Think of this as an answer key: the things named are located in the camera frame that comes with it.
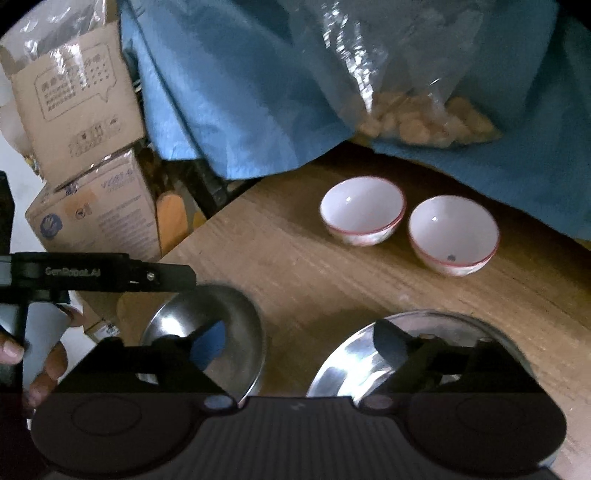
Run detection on blue cloth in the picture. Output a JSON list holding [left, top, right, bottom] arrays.
[[117, 0, 591, 241]]

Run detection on orange oblong object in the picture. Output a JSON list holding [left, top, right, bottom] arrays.
[[156, 192, 188, 258]]

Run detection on large steel bowl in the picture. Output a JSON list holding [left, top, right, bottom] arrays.
[[307, 309, 533, 398]]

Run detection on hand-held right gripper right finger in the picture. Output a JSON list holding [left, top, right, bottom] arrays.
[[359, 318, 542, 411]]

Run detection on person's left hand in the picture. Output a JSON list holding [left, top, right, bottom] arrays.
[[0, 305, 86, 409]]

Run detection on clear bag of snacks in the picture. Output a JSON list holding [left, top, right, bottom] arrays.
[[283, 0, 505, 149]]

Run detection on cardboard box blue logo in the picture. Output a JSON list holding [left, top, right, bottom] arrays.
[[25, 148, 163, 265]]

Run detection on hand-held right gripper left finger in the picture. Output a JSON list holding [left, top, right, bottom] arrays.
[[53, 320, 236, 412]]

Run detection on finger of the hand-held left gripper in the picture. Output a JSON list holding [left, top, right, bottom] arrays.
[[129, 261, 197, 293]]

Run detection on white bowl red rim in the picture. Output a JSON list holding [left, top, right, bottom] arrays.
[[320, 176, 407, 247], [408, 195, 501, 278]]

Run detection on clear empty plastic bag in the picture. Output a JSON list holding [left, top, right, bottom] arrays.
[[0, 0, 122, 62]]

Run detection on open brown cardboard box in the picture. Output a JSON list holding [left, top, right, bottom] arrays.
[[0, 21, 149, 188]]

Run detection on cardboard box white label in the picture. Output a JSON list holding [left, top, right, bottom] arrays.
[[69, 292, 139, 345]]

